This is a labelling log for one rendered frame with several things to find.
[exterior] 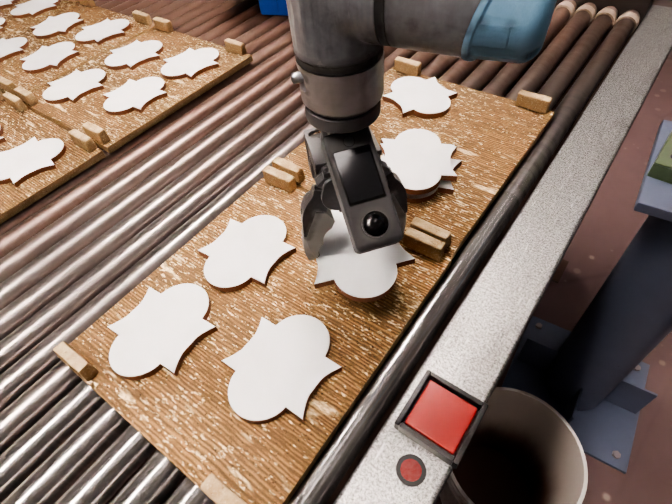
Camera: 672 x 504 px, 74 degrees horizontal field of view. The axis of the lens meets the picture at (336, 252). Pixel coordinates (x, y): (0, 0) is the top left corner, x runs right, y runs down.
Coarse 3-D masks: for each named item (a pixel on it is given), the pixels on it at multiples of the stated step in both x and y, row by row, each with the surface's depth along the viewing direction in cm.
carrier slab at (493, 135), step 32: (480, 96) 87; (384, 128) 83; (416, 128) 82; (448, 128) 81; (480, 128) 80; (512, 128) 80; (544, 128) 80; (288, 160) 79; (480, 160) 75; (512, 160) 74; (480, 192) 70; (448, 224) 66
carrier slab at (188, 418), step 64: (256, 192) 74; (192, 256) 66; (448, 256) 62; (256, 320) 58; (320, 320) 57; (384, 320) 57; (128, 384) 54; (192, 384) 53; (192, 448) 48; (256, 448) 48; (320, 448) 47
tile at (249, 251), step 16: (240, 224) 68; (256, 224) 68; (272, 224) 67; (224, 240) 66; (240, 240) 66; (256, 240) 66; (272, 240) 65; (208, 256) 65; (224, 256) 64; (240, 256) 64; (256, 256) 64; (272, 256) 63; (208, 272) 62; (224, 272) 62; (240, 272) 62; (256, 272) 62; (224, 288) 61; (240, 288) 61
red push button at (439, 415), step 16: (432, 384) 51; (432, 400) 50; (448, 400) 50; (464, 400) 50; (416, 416) 49; (432, 416) 49; (448, 416) 49; (464, 416) 49; (432, 432) 48; (448, 432) 48; (464, 432) 48; (448, 448) 47
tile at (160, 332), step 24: (192, 288) 61; (144, 312) 59; (168, 312) 58; (192, 312) 58; (120, 336) 57; (144, 336) 56; (168, 336) 56; (192, 336) 56; (120, 360) 54; (144, 360) 54; (168, 360) 54
